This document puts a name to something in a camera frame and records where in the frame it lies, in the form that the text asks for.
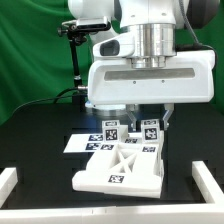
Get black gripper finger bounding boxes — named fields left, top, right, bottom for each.
left=162, top=103, right=174, bottom=130
left=126, top=105, right=137, bottom=131

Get black cable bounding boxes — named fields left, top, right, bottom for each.
left=13, top=87, right=89, bottom=113

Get green backdrop curtain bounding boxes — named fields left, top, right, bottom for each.
left=0, top=0, right=224, bottom=125

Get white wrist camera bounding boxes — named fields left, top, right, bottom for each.
left=93, top=33, right=135, bottom=58

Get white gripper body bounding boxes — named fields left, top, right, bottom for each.
left=88, top=50, right=215, bottom=105

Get white chair back part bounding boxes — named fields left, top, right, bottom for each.
left=72, top=139, right=160, bottom=198

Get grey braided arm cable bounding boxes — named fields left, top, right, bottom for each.
left=178, top=0, right=218, bottom=53

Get black camera stand pole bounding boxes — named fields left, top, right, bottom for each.
left=69, top=37, right=85, bottom=111

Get white block far left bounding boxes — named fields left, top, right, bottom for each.
left=0, top=167, right=18, bottom=208

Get white frame border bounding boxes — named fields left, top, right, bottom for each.
left=0, top=161, right=224, bottom=224

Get white sheet with tags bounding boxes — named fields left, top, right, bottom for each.
left=63, top=132, right=144, bottom=154

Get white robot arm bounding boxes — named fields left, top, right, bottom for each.
left=68, top=0, right=220, bottom=121

